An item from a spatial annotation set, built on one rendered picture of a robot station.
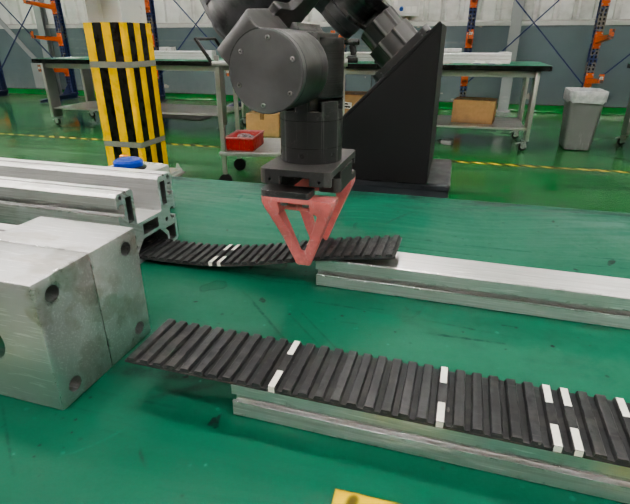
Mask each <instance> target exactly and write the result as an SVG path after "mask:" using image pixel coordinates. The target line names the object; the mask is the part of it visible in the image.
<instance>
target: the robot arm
mask: <svg viewBox="0 0 630 504"><path fill-rule="evenodd" d="M200 2H201V4H202V6H203V8H204V10H205V12H206V15H207V17H208V18H209V20H210V21H211V24H212V27H213V29H214V30H215V32H216V33H217V34H218V35H219V36H220V38H221V39H222V40H223V41H222V43H221V44H220V45H219V47H218V48H217V51H218V53H219V55H220V56H221V57H222V58H223V60H224V61H225V62H226V63H227V64H228V65H229V74H230V80H231V83H232V86H233V89H234V91H235V93H236V94H237V96H238V97H239V99H240V100H241V101H242V102H243V103H244V104H245V105H246V106H247V107H249V108H250V109H252V110H253V111H256V112H258V113H262V114H275V113H279V112H280V133H281V155H280V156H278V157H276V158H274V159H273V160H271V161H269V162H268V163H266V164H264V165H263V166H261V182H263V183H268V184H267V185H265V186H264V187H262V188H261V198H262V204H263V205H264V207H265V209H266V210H267V212H268V213H269V215H270V217H271V218H272V220H273V221H274V223H275V225H276V226H277V228H278V229H279V231H280V233H281V234H282V236H283V238H284V240H285V242H286V244H287V246H288V248H289V250H290V252H291V254H292V256H293V258H294V260H295V262H296V263H297V264H299V265H307V266H310V265H311V263H312V261H313V259H314V257H315V254H316V252H317V250H318V247H319V245H320V243H321V240H322V238H324V239H325V240H327V239H328V237H329V235H330V233H331V231H332V229H333V227H334V224H335V222H336V220H337V218H338V216H339V214H340V212H341V210H342V207H343V205H344V203H345V201H346V199H347V197H348V195H349V193H350V191H351V189H352V187H353V184H354V182H355V170H353V169H352V163H355V150H354V149H343V148H342V121H343V99H342V98H343V81H344V40H345V39H349V38H350V37H351V36H352V35H354V34H355V33H356V32H357V31H358V30H359V29H360V28H361V29H362V30H363V31H364V32H363V33H362V36H361V39H362V40H363V41H364V43H365V44H366V45H367V46H368V47H369V48H370V50H371V51H372V52H371V53H370V55H371V57H372V58H373V59H374V60H375V61H376V62H377V64H378V65H379V66H380V67H381V69H379V70H378V71H377V72H376V73H375V74H374V76H373V78H374V80H375V81H376V82H378V81H379V80H380V79H381V78H382V77H383V76H384V75H385V74H386V73H387V72H388V71H389V70H390V69H391V68H392V67H393V66H394V65H395V64H396V63H397V62H398V61H399V60H400V59H401V58H402V57H403V56H404V55H405V54H406V53H407V52H408V51H409V50H410V49H411V48H412V47H413V46H414V45H415V44H416V43H417V42H419V41H420V40H421V39H422V38H423V37H424V36H425V35H426V32H427V31H428V30H429V29H430V30H431V28H430V27H429V25H428V24H427V23H426V24H425V25H424V26H423V27H422V28H421V29H420V30H419V31H417V30H416V29H415V28H414V27H413V25H412V24H411V23H410V22H409V21H408V19H407V18H405V19H403V18H402V17H401V16H400V15H399V14H398V12H397V11H396V10H395V9H394V8H393V7H392V5H391V6H390V5H389V3H388V2H387V1H386V0H200ZM313 8H315V9H316V10H317V11H318V12H319V13H320V14H321V15H322V16H323V17H324V19H325V20H326V21H327V22H328V24H329V25H330V26H331V27H332V28H333V29H334V30H335V31H336V32H337V33H325V32H324V31H323V30H322V29H321V27H320V25H318V24H308V23H301V22H302V21H303V20H304V19H305V17H306V16H307V15H308V14H309V13H310V11H311V10H312V9H313ZM339 34H340V35H341V36H342V37H344V38H338V37H339ZM315 191H320V192H330V193H336V197H334V196H323V195H315ZM285 209H286V210H296V211H300V213H301V216H302V219H303V222H304V224H305V227H306V230H307V232H308V235H309V238H310V239H309V242H308V244H307V247H306V250H302V249H301V247H300V245H299V242H298V240H297V238H296V235H295V233H294V231H293V228H292V226H291V223H290V221H289V219H288V216H287V214H286V212H285ZM313 215H315V216H316V217H317V219H316V222H315V219H314V216H313Z"/></svg>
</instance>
